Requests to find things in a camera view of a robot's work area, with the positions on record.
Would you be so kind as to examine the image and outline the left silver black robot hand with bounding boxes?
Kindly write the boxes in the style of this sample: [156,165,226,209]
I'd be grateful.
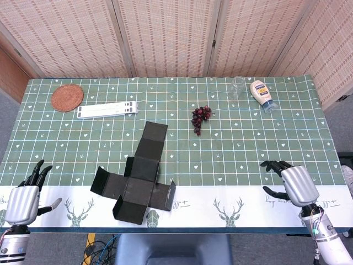
[4,159,63,226]

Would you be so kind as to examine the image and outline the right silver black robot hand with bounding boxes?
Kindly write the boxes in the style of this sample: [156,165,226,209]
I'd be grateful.
[260,160,320,208]

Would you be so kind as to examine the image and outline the black cardboard box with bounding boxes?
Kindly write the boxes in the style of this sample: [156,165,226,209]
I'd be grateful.
[90,120,177,225]

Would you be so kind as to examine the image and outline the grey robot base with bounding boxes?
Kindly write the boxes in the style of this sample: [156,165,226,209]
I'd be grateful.
[114,234,233,265]

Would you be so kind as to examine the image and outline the white rectangular device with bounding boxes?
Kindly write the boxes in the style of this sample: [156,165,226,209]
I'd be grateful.
[76,100,139,120]

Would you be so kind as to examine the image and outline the bamboo folding screen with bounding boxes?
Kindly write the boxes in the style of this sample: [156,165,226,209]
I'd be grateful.
[0,0,353,111]

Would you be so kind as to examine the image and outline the grey knit shoe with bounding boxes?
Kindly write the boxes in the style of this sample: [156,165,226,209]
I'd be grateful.
[341,165,353,199]

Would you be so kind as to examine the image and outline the green checked tablecloth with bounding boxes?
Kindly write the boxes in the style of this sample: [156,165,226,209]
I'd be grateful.
[0,75,353,229]

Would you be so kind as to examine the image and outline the mayonnaise squeeze bottle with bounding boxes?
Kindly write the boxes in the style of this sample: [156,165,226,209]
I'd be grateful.
[249,79,278,114]

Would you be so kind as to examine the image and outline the round woven rattan coaster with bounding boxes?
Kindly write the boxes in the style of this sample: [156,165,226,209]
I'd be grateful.
[50,84,84,113]

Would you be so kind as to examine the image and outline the clear glass cup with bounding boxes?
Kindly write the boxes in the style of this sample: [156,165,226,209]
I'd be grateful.
[227,76,245,100]

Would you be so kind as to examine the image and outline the dark red grape bunch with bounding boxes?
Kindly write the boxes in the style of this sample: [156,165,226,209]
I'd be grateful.
[191,105,213,136]

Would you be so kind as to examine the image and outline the right wrist coloured wires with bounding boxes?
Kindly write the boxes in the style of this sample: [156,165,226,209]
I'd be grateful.
[308,205,325,236]

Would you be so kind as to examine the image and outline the black floor cable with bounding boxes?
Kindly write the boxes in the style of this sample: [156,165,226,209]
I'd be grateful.
[83,239,118,265]

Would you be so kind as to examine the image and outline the blue floor cable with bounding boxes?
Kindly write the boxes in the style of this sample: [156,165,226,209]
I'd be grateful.
[93,234,120,265]

